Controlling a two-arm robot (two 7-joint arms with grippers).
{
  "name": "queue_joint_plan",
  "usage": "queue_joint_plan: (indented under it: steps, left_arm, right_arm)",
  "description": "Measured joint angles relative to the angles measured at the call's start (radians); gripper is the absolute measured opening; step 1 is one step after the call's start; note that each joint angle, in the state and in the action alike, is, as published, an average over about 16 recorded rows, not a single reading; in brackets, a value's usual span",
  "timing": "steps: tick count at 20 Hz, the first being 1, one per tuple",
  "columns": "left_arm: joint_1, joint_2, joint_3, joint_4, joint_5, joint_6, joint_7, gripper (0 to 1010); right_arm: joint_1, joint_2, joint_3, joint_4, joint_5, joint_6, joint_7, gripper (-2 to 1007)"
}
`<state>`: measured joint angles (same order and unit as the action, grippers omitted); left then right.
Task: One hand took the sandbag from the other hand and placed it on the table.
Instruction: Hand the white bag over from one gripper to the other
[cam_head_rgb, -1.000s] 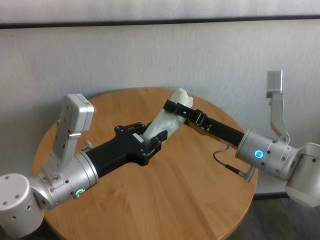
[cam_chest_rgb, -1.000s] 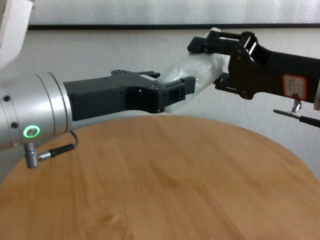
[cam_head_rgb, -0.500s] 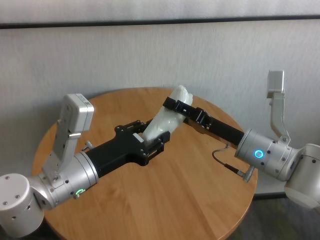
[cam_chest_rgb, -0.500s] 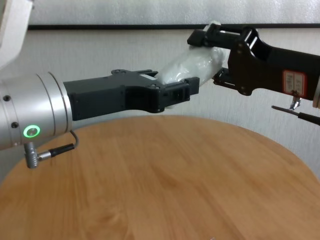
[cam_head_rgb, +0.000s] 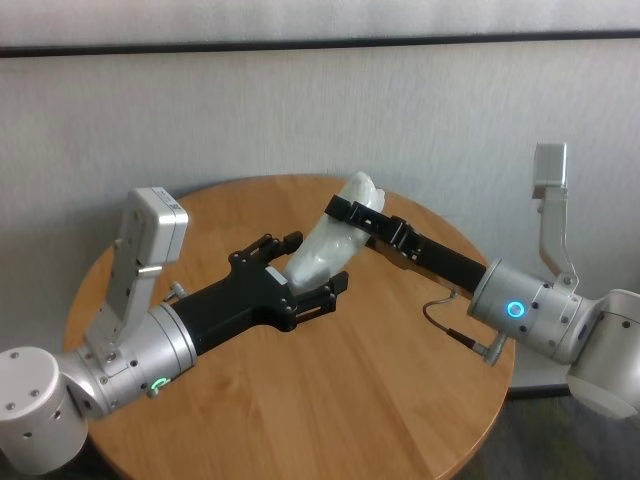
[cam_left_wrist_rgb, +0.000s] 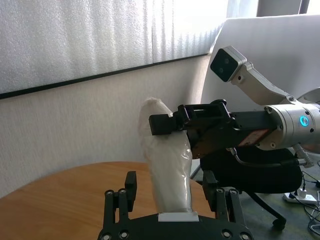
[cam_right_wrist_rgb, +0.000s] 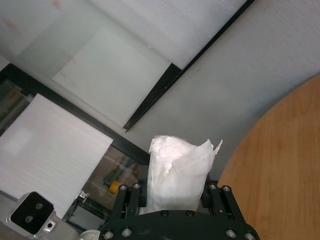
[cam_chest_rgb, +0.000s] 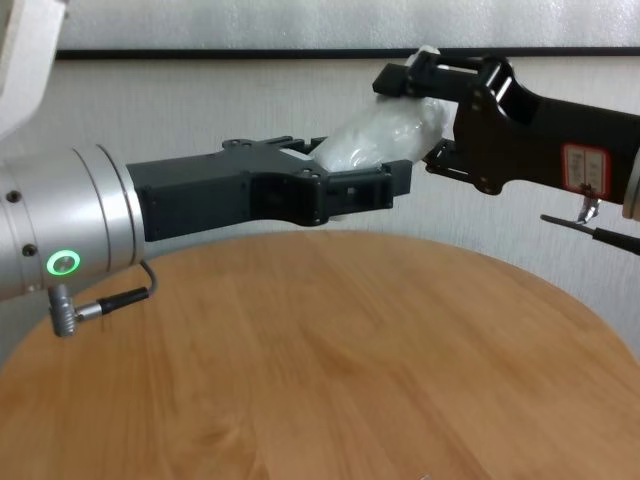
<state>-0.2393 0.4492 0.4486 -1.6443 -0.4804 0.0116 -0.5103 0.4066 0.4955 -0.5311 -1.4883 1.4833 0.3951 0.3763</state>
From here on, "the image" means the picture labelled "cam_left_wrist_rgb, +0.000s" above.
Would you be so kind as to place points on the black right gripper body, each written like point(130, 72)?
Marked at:
point(225, 135)

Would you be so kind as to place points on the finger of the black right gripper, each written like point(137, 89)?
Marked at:
point(161, 125)

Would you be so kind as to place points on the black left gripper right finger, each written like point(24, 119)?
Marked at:
point(225, 205)

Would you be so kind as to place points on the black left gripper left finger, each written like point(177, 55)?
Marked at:
point(118, 205)

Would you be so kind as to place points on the white sandbag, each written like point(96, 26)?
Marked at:
point(170, 162)

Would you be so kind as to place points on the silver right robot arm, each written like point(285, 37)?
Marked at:
point(295, 130)

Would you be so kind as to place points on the black office chair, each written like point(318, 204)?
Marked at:
point(250, 180)

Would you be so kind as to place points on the white plug charger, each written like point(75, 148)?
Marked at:
point(302, 193)

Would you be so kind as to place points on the white power strip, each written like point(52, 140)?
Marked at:
point(310, 199)

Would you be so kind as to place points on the white rounded panel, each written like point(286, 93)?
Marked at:
point(275, 37)

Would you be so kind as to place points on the dark window pillar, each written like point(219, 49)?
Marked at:
point(282, 7)

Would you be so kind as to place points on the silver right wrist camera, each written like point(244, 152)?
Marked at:
point(227, 62)

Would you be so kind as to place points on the black wall rail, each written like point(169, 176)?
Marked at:
point(75, 80)

